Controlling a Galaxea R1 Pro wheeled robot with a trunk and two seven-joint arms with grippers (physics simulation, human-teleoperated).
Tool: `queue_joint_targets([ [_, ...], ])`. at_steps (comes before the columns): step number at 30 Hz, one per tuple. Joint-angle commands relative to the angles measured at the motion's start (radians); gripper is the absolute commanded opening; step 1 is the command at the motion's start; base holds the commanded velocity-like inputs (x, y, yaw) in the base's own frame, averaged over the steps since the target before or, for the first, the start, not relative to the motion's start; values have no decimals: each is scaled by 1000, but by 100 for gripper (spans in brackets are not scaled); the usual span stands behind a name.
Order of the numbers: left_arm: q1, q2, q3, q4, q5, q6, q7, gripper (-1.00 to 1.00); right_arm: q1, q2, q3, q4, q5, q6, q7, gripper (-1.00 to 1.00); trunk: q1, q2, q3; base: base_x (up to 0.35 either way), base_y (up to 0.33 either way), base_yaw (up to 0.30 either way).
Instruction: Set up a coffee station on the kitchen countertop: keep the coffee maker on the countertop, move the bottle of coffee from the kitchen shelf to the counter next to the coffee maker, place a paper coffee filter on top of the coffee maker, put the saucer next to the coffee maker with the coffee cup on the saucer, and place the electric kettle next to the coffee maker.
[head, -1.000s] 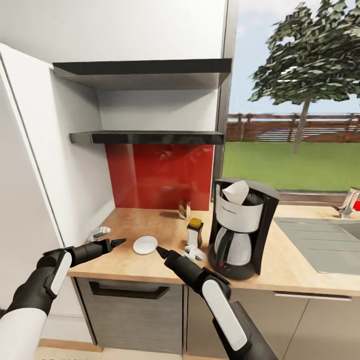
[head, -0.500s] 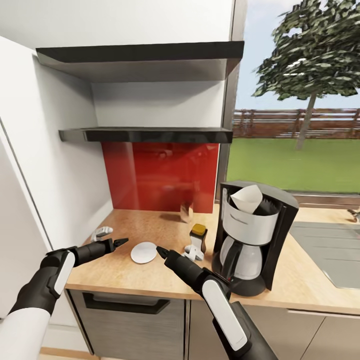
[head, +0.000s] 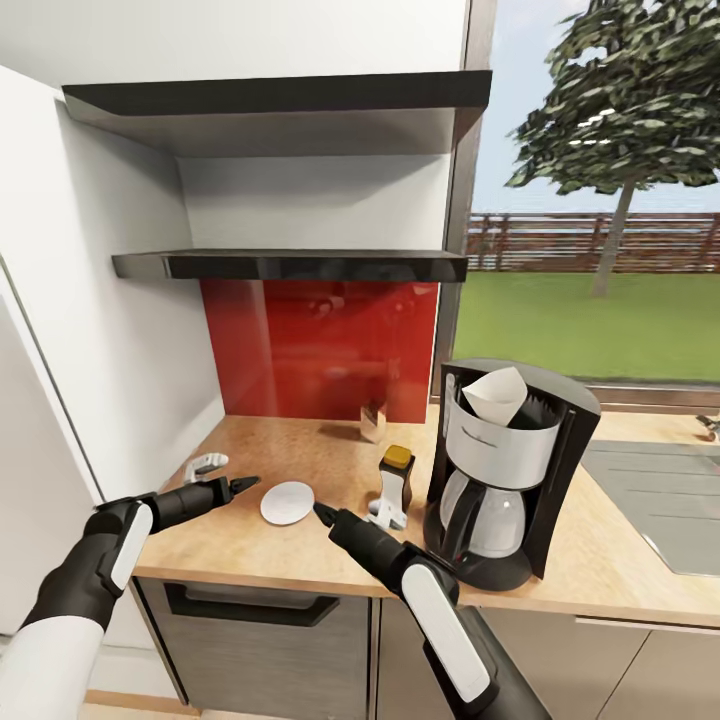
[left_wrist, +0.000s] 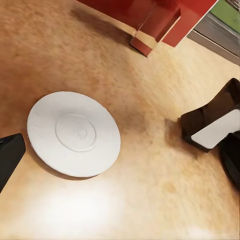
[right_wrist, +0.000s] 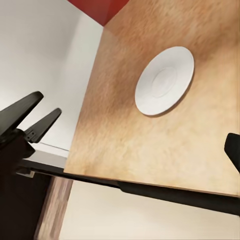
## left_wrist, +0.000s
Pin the fixed window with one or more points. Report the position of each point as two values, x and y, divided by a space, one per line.
219 30

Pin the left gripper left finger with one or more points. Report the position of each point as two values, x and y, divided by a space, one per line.
12 149

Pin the bottle of coffee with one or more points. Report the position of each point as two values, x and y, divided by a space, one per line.
208 125

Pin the countertop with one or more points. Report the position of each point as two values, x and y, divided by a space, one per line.
160 187

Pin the saucer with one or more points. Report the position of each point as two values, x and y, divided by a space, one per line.
73 134

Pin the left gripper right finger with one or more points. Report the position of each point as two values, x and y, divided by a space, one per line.
232 149

